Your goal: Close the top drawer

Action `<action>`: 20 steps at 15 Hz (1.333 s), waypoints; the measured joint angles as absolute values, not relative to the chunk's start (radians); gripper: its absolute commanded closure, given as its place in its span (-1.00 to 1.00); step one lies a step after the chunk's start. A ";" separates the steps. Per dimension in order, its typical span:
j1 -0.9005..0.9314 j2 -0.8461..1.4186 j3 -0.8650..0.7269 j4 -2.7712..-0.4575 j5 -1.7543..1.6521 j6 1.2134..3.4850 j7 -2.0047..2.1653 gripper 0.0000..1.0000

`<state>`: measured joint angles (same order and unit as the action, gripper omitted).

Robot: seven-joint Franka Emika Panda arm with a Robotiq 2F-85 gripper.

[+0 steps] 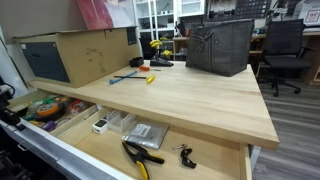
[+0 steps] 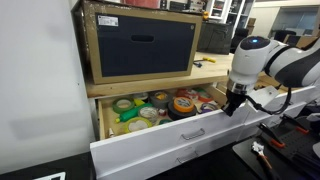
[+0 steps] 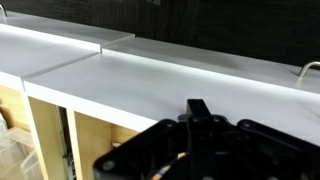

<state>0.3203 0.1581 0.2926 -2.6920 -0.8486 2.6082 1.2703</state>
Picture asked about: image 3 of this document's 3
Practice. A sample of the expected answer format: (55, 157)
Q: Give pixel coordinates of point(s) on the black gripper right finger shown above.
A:
(253, 150)

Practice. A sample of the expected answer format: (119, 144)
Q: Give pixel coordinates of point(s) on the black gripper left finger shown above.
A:
(140, 146)

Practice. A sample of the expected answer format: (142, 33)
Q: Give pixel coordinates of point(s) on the white drawer with tape rolls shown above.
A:
(166, 90)

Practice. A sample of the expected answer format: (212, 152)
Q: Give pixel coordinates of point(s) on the white drawer with cameras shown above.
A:
(200, 56)

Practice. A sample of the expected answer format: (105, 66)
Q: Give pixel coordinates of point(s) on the white drawer with spring clamp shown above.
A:
(40, 56)

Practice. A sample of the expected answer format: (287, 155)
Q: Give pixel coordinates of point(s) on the white wooden drawer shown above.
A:
(66, 28)

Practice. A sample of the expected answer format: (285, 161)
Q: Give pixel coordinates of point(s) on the clear plastic box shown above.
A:
(16, 150)

